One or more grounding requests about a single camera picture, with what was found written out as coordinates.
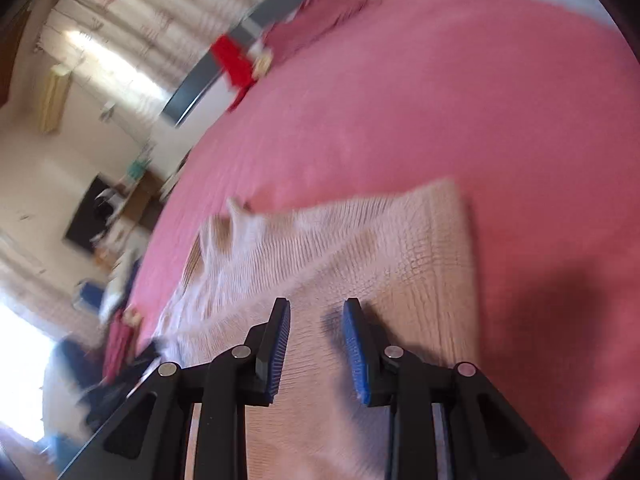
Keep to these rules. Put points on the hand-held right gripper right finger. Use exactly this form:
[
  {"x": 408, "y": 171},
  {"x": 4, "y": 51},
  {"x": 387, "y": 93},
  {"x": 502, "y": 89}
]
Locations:
[{"x": 356, "y": 355}]

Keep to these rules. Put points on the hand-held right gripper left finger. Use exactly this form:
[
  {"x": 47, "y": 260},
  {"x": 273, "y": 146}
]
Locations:
[{"x": 279, "y": 355}]

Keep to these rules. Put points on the light pink knit garment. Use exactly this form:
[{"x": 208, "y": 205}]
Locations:
[{"x": 320, "y": 260}]

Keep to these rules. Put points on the pile of clothes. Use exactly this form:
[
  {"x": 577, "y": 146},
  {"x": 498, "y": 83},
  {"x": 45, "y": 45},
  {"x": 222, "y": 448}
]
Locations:
[{"x": 112, "y": 340}]

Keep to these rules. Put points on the wooden cabinet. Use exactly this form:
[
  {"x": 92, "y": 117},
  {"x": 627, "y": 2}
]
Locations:
[{"x": 137, "y": 200}]

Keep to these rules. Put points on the black television screen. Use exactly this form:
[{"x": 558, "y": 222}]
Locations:
[{"x": 86, "y": 221}]

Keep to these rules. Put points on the pink bed blanket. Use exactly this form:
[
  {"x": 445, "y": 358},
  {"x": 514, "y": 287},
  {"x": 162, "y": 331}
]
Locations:
[{"x": 400, "y": 110}]

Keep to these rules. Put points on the red cloth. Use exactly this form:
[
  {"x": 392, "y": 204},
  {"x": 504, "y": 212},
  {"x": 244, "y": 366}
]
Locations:
[{"x": 236, "y": 67}]

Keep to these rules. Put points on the grey headboard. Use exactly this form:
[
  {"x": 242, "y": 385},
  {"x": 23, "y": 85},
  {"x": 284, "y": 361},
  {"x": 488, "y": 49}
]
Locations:
[{"x": 240, "y": 40}]

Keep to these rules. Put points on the dark pink cloth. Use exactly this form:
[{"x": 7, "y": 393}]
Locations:
[{"x": 312, "y": 22}]

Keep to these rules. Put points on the yellow air conditioner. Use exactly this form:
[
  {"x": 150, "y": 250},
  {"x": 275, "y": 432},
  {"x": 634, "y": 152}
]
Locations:
[{"x": 52, "y": 100}]

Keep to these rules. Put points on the patterned beige curtain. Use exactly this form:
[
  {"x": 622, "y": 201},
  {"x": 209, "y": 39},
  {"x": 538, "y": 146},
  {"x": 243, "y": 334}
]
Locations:
[{"x": 115, "y": 20}]

